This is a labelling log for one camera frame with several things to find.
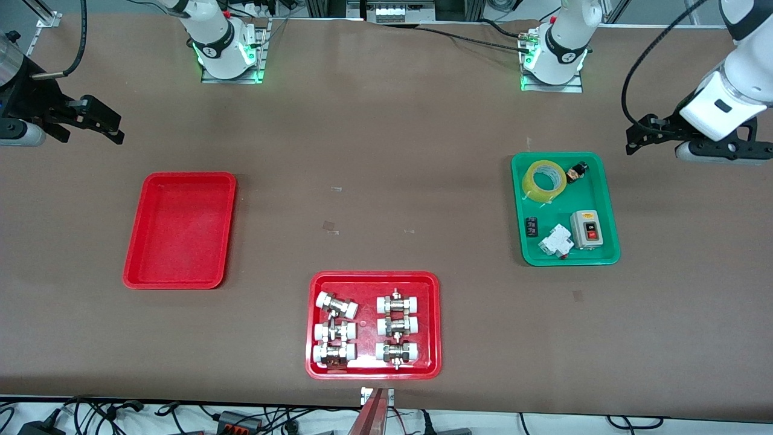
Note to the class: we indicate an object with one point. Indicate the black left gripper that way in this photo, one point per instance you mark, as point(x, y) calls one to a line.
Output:
point(671, 124)

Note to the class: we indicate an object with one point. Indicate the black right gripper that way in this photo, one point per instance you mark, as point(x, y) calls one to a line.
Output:
point(27, 99)

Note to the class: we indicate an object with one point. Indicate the yellow clear tape roll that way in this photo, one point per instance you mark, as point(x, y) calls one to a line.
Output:
point(534, 187)

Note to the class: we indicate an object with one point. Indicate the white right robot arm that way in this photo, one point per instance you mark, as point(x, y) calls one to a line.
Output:
point(220, 36)

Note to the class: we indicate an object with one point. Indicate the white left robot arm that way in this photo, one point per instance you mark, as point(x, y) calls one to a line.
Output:
point(718, 103)

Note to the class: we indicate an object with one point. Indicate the green plastic tray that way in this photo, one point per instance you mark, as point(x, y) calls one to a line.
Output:
point(561, 208)

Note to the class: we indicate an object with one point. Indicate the empty red plastic tray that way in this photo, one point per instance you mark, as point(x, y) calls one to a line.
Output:
point(181, 232)

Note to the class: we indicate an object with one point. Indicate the red tray with fittings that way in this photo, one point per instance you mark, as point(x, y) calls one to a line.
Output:
point(368, 368)

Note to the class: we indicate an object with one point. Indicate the white circuit breaker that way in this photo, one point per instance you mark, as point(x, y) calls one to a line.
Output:
point(555, 241)

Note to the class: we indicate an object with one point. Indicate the white power strip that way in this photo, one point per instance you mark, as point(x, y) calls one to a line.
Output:
point(398, 11)

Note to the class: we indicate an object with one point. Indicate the black power adapter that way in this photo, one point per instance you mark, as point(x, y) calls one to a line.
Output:
point(39, 428)

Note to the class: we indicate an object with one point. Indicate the white and metal pipe fitting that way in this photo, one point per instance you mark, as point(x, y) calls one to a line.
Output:
point(398, 303)
point(335, 331)
point(337, 305)
point(334, 353)
point(398, 326)
point(397, 352)

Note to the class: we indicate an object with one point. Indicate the black connector box orange levers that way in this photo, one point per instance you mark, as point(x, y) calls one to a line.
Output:
point(240, 421)

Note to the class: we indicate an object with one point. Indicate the black push button switch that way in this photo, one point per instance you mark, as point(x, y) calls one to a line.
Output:
point(576, 173)

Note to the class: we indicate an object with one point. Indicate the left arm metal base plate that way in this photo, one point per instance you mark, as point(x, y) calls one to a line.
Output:
point(574, 86)

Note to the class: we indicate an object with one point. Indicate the aluminium frame profile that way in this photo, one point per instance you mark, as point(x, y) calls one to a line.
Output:
point(45, 15)

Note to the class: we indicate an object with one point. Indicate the grey on-off switch box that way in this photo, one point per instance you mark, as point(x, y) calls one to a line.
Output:
point(587, 229)

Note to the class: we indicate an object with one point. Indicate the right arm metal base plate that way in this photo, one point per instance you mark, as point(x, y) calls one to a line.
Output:
point(264, 54)

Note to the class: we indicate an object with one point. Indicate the red and aluminium post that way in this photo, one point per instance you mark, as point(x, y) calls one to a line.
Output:
point(374, 414)

